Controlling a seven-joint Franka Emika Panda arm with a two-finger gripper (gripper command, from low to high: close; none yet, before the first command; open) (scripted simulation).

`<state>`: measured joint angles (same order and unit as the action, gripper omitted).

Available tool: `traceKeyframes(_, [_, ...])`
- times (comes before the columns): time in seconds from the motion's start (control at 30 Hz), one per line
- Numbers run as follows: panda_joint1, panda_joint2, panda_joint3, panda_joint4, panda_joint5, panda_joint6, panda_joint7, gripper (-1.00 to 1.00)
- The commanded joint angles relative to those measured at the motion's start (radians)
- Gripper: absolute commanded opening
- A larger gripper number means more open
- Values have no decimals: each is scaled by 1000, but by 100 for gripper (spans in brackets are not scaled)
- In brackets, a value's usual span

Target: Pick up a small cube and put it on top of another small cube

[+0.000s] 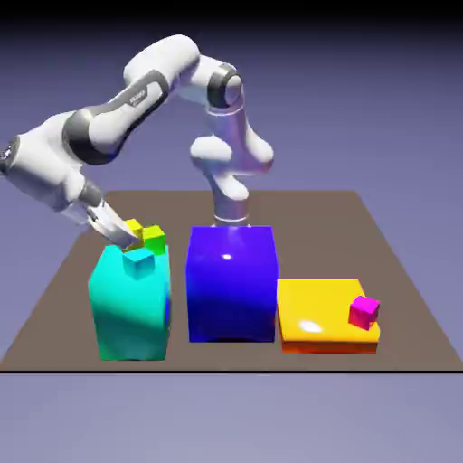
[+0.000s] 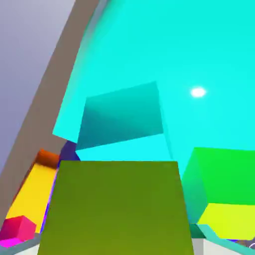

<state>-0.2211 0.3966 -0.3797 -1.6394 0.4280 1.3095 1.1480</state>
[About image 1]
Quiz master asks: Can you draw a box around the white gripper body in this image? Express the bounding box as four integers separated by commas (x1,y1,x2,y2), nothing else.
85,197,141,250

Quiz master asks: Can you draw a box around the small yellow cube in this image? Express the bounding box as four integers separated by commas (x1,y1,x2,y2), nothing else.
122,218,145,251

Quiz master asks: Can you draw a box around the small green cube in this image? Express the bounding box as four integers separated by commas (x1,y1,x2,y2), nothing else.
142,224,166,257

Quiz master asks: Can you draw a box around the small cyan cube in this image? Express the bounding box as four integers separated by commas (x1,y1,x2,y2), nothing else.
121,248,156,281

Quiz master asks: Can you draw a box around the small magenta cube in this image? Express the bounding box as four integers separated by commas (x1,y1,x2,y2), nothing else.
347,295,382,332

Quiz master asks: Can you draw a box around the large cyan box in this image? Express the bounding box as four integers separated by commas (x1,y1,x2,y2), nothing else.
87,244,172,362

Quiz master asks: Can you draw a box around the large blue box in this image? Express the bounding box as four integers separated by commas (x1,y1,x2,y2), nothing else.
185,225,279,344

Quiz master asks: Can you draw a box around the large orange box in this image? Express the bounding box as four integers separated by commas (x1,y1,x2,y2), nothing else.
277,278,382,354

